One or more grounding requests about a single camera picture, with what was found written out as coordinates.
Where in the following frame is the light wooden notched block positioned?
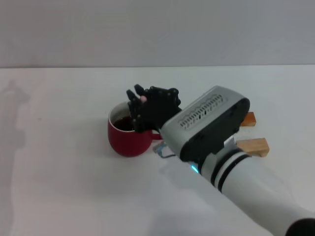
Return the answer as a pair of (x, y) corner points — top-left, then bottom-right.
(235, 138), (270, 158)

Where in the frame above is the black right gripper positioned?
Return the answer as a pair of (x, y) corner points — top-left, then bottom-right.
(126, 84), (183, 132)

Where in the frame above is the grey cable with metal plug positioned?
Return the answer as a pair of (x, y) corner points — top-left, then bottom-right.
(154, 144), (177, 158)

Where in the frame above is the grey vented right wrist module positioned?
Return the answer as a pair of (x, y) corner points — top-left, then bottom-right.
(161, 85), (251, 163)

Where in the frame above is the red ceramic coffee cup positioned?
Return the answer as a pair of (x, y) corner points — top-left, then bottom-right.
(107, 101), (163, 158)

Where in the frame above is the dark orange wooden block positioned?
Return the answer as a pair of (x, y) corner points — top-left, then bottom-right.
(240, 112), (257, 127)

